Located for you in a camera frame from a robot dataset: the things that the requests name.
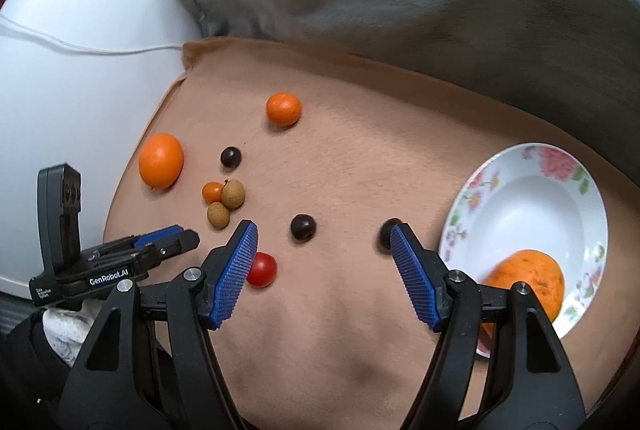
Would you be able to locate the red cherry tomato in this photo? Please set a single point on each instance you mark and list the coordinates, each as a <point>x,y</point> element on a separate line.
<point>264,270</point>

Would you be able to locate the small orange kumquat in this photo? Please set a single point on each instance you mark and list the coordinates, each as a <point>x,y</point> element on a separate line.
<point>211,191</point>

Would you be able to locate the person's left forearm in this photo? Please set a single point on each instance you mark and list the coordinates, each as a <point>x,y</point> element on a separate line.
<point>35,360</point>

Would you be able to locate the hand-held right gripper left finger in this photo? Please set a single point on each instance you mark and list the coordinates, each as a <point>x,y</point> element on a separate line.
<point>235,275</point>

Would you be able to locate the dark purple round fruit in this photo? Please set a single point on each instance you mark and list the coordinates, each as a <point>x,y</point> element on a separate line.
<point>231,157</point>
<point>303,228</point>
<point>386,232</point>

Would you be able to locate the white floral plate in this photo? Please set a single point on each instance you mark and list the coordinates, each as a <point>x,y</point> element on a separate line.
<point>530,205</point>

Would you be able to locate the person's left hand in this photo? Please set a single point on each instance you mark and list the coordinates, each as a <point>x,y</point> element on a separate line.
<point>65,330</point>

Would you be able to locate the large orange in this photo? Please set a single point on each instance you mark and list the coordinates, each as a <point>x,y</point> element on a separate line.
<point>160,160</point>

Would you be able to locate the orange yellow mango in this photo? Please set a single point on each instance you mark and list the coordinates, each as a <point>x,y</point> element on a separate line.
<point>530,275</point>

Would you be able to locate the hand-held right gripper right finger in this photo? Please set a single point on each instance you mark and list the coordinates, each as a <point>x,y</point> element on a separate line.
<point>412,270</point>

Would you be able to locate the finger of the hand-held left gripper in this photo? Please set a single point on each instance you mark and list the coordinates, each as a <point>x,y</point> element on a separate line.
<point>177,244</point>
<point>155,235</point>

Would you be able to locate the small tangerine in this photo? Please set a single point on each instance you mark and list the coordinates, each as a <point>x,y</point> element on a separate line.
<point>283,109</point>

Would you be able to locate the tan fleece blanket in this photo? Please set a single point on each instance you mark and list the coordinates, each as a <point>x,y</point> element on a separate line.
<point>350,160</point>

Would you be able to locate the tan longan with stem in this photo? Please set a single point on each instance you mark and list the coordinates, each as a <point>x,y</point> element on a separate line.
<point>233,195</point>

